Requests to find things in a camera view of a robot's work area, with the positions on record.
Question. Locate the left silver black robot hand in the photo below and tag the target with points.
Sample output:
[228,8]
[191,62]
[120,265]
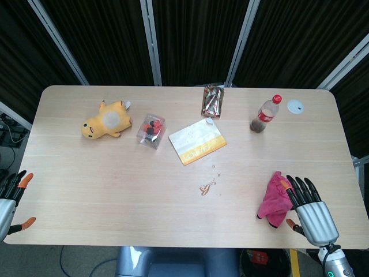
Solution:
[7,210]

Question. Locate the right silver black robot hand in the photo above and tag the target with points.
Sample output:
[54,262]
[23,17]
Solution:
[315,219]

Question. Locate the pink cloth with black trim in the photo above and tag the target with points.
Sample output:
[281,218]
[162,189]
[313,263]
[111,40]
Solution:
[274,199]

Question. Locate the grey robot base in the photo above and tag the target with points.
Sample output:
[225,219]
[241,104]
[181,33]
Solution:
[173,262]

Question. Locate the black bin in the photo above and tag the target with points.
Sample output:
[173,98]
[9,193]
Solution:
[274,268]

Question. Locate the red packet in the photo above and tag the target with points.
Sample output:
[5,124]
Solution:
[259,257]

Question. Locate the black power strip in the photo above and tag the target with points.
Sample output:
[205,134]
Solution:
[11,135]

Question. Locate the black curtain panel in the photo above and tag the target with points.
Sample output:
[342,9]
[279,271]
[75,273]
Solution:
[106,40]
[20,57]
[299,40]
[199,40]
[356,115]

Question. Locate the white round lid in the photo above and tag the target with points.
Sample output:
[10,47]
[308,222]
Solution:
[294,106]

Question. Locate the cola bottle with red cap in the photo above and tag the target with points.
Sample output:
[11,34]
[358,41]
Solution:
[266,114]

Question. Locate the yellow plush toy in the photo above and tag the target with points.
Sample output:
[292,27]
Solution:
[101,124]

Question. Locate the white yellow Lexicon notebook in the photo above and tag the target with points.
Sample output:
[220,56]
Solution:
[196,141]

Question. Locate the shiny foil snack packet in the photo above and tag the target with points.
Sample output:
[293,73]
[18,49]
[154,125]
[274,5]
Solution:
[212,101]

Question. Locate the clear bag of candies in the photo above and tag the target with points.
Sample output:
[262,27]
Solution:
[151,131]

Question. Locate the white low frame rail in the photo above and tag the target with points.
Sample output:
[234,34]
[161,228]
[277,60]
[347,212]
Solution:
[361,163]
[14,114]

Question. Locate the grey partition post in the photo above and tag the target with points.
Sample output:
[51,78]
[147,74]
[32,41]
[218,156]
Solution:
[241,43]
[152,43]
[343,66]
[59,43]

